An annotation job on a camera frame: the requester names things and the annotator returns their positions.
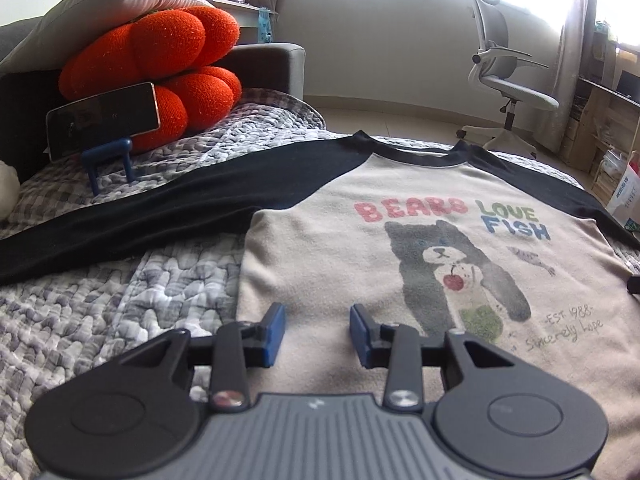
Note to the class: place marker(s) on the white plush toy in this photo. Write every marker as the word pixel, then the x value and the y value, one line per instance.
pixel 7 190

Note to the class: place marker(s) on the beige and black raglan shirt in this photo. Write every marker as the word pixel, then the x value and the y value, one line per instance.
pixel 310 265

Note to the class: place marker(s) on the plain beige curtain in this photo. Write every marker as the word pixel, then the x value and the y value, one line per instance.
pixel 575 50

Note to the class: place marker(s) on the white pillow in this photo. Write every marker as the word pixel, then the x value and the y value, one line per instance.
pixel 100 15

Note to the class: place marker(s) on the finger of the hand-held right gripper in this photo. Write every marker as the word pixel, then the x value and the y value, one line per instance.
pixel 634 285

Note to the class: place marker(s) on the white office chair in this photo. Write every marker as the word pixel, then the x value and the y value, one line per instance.
pixel 505 80

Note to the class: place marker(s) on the blue plastic bag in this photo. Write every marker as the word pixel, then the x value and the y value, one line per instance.
pixel 264 27

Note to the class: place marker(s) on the blue phone stand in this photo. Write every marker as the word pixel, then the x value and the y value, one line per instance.
pixel 107 152

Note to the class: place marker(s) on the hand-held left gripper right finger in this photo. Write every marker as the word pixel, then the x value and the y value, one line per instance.
pixel 357 332

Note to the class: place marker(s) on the white paper bag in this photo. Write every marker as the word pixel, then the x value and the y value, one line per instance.
pixel 627 195

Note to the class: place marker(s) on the orange pumpkin cushion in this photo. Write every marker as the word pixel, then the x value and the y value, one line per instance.
pixel 150 45
pixel 200 100

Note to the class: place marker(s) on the grey sofa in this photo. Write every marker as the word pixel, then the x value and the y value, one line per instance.
pixel 270 70

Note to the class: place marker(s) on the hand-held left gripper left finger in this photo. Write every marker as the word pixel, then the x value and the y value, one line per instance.
pixel 275 332

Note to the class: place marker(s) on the smartphone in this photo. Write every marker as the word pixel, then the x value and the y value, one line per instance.
pixel 102 120

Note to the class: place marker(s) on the grey checked quilted blanket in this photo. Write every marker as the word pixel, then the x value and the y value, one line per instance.
pixel 100 300

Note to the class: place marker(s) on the white desk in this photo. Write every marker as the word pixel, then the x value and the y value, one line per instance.
pixel 240 15

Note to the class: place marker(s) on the wooden shelf desk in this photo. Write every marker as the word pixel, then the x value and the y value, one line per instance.
pixel 600 120

